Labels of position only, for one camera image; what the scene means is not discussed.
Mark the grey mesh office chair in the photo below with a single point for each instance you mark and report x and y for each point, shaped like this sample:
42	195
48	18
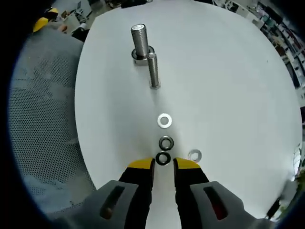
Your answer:
47	119

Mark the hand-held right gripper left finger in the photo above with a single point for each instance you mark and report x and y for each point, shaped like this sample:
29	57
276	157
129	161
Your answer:
114	205

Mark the silver steel washer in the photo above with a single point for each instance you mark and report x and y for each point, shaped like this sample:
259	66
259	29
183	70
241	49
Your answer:
195	155
164	120

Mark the storage shelf with white bins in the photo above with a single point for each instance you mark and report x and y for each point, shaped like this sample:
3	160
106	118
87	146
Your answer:
281	26

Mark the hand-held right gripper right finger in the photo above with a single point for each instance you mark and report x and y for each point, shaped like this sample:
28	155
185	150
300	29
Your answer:
228	205

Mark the thick threaded steel stud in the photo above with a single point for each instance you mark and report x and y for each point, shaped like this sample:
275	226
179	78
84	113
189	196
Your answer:
139	40

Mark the green leafy plant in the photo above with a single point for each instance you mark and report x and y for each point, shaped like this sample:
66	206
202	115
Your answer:
299	162

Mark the thin threaded steel stud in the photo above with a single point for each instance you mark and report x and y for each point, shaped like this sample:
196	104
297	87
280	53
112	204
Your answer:
153	71

